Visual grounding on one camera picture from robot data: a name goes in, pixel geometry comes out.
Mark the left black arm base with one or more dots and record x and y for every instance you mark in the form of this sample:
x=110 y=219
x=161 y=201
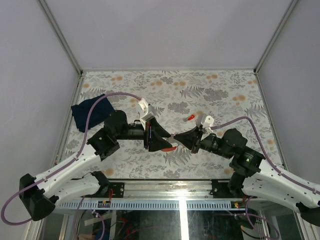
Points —
x=113 y=190

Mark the dark blue folded cloth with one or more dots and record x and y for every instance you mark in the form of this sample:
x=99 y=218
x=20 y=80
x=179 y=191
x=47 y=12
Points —
x=100 y=112

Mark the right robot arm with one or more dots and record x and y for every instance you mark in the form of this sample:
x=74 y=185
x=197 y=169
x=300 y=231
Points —
x=254 y=175

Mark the aluminium front rail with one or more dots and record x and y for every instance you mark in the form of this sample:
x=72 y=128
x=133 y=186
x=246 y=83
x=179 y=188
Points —
x=175 y=187

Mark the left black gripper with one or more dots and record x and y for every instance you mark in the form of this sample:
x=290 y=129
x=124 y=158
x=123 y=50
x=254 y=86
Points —
x=157 y=142

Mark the right aluminium corner post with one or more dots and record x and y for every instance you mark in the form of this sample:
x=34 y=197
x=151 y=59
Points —
x=288 y=12

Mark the left aluminium corner post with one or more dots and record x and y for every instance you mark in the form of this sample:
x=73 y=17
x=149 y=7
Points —
x=60 y=36

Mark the far red key tag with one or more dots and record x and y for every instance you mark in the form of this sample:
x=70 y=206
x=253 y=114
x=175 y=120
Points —
x=189 y=118

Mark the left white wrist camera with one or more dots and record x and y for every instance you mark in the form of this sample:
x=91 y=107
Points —
x=147 y=112

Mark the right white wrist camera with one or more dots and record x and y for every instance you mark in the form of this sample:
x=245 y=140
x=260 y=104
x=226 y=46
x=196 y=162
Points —
x=205 y=122

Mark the aluminium corner post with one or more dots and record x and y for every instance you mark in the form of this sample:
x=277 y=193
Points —
x=60 y=36
x=288 y=12

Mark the red handled metal keyring holder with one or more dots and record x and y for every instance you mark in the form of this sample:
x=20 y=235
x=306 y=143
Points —
x=174 y=144

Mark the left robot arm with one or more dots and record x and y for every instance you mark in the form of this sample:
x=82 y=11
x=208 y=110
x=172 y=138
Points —
x=41 y=194

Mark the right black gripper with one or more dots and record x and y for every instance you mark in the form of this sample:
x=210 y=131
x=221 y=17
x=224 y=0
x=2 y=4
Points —
x=188 y=138

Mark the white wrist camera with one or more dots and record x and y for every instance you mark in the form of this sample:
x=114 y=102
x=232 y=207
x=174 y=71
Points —
x=205 y=122
x=147 y=112

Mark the slotted white cable duct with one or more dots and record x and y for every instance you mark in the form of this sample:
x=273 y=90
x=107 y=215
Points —
x=163 y=205

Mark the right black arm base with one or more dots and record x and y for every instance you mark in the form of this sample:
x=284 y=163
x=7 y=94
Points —
x=226 y=189

